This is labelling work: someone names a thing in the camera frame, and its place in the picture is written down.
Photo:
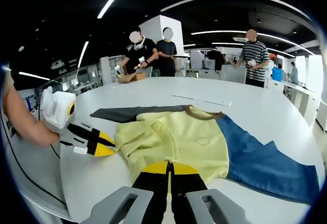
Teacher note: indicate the white long flat plate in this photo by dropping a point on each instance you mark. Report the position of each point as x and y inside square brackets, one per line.
[201, 99]

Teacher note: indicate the short ceiling light strip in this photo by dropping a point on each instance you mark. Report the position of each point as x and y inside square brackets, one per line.
[33, 75]
[83, 54]

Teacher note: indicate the row of white cabinets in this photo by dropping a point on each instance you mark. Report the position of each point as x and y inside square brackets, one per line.
[301, 98]

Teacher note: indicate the white appliance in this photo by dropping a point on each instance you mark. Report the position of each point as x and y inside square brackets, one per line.
[197, 59]

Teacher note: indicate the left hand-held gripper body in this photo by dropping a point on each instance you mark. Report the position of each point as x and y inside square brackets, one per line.
[60, 109]

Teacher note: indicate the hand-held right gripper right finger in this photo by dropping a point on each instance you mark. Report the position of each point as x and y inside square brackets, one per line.
[189, 196]

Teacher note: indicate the yellow blue grey garment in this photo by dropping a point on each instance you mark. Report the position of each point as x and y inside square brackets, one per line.
[194, 142]

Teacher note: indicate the curved ceiling light strip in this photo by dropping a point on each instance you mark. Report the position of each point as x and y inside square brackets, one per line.
[230, 32]
[230, 43]

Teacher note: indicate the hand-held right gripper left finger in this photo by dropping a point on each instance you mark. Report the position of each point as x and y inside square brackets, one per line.
[150, 196]

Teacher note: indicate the cardboard box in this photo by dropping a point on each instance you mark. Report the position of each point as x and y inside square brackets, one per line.
[131, 77]

